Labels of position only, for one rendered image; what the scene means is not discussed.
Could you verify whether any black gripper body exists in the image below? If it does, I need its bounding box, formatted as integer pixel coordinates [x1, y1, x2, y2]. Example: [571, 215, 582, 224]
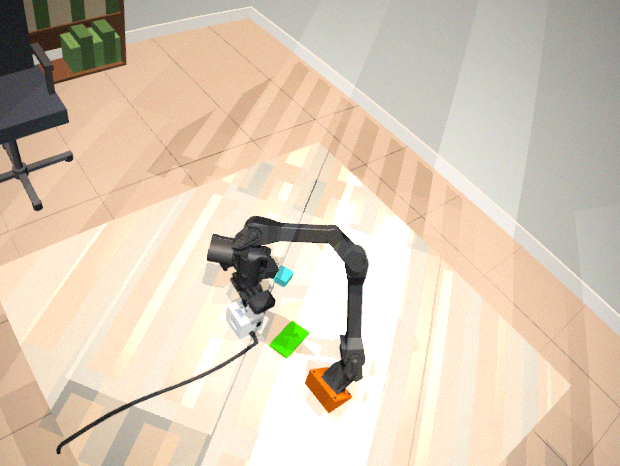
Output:
[220, 255, 276, 314]

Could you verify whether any small cyan block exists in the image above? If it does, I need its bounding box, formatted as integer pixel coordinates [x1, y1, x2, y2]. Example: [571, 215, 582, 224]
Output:
[273, 266, 294, 287]

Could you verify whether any bright green flat rectangular block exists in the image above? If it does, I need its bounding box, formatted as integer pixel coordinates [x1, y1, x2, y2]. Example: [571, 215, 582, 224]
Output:
[270, 320, 309, 358]

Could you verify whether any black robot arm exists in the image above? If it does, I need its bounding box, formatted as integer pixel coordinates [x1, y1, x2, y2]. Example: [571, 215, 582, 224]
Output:
[207, 216, 369, 395]

